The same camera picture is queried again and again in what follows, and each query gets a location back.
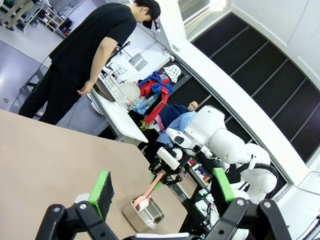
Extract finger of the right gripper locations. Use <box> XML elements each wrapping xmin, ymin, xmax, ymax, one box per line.
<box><xmin>148</xmin><ymin>155</ymin><xmax>168</xmax><ymax>185</ymax></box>
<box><xmin>162</xmin><ymin>171</ymin><xmax>183</xmax><ymax>187</ymax></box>

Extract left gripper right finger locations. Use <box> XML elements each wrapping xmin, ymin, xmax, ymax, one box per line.
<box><xmin>204</xmin><ymin>166</ymin><xmax>292</xmax><ymax>240</ymax></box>

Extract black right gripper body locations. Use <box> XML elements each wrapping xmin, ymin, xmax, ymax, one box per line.
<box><xmin>172</xmin><ymin>148</ymin><xmax>201</xmax><ymax>176</ymax></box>

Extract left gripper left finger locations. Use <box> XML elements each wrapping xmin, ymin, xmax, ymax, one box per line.
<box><xmin>36</xmin><ymin>169</ymin><xmax>119</xmax><ymax>240</ymax></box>

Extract pink handled lint roller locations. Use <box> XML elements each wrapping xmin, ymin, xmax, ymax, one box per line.
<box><xmin>132</xmin><ymin>172</ymin><xmax>166</xmax><ymax>211</ymax></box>

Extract white round plate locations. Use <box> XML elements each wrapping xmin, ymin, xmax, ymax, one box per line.
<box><xmin>118</xmin><ymin>82</ymin><xmax>142</xmax><ymax>104</ymax></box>

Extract dark brown serving tray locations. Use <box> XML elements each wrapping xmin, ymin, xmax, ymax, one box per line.
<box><xmin>92</xmin><ymin>77</ymin><xmax>117</xmax><ymax>103</ymax></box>

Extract person's right forearm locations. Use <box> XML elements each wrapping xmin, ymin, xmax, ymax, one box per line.
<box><xmin>84</xmin><ymin>37</ymin><xmax>120</xmax><ymax>85</ymax></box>

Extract person's right hand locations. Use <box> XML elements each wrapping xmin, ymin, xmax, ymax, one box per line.
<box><xmin>76</xmin><ymin>80</ymin><xmax>96</xmax><ymax>97</ymax></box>

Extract rectangular steel tin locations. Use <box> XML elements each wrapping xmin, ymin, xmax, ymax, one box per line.
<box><xmin>121</xmin><ymin>194</ymin><xmax>165</xmax><ymax>234</ymax></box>

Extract bald mannequin in navy top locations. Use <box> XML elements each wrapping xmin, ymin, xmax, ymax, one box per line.
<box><xmin>157</xmin><ymin>100</ymin><xmax>200</xmax><ymax>146</ymax></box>

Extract white side table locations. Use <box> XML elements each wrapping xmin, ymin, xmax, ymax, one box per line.
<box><xmin>88</xmin><ymin>72</ymin><xmax>150</xmax><ymax>146</ymax></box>

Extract red and blue garment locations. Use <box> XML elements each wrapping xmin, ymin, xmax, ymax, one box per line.
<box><xmin>136</xmin><ymin>70</ymin><xmax>175</xmax><ymax>126</ymax></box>

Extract white patterned bucket hat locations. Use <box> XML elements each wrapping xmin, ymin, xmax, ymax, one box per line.
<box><xmin>163</xmin><ymin>64</ymin><xmax>182</xmax><ymax>84</ymax></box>

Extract person in black t-shirt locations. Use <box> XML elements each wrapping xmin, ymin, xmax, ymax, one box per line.
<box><xmin>18</xmin><ymin>0</ymin><xmax>161</xmax><ymax>126</ymax></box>

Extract black baseball cap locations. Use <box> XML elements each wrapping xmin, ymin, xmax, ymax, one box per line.
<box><xmin>134</xmin><ymin>0</ymin><xmax>162</xmax><ymax>29</ymax></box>

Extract black bag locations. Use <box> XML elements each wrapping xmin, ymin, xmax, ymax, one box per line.
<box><xmin>61</xmin><ymin>18</ymin><xmax>75</xmax><ymax>35</ymax></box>

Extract wooden shoe rack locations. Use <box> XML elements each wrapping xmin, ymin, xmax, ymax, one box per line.
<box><xmin>38</xmin><ymin>6</ymin><xmax>65</xmax><ymax>32</ymax></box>

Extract person in khaki trousers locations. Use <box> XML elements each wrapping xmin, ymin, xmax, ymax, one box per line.
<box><xmin>0</xmin><ymin>0</ymin><xmax>35</xmax><ymax>32</ymax></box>

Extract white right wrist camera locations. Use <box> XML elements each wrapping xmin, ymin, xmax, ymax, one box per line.
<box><xmin>156</xmin><ymin>146</ymin><xmax>181</xmax><ymax>171</ymax></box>

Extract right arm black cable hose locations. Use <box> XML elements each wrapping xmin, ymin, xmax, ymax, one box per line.
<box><xmin>226</xmin><ymin>162</ymin><xmax>280</xmax><ymax>191</ymax></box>

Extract white wire dish rack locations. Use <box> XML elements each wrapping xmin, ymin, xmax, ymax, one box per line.
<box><xmin>99</xmin><ymin>72</ymin><xmax>141</xmax><ymax>113</ymax></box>

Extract grey metal wall box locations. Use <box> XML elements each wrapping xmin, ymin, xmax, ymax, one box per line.
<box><xmin>129</xmin><ymin>52</ymin><xmax>149</xmax><ymax>72</ymax></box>

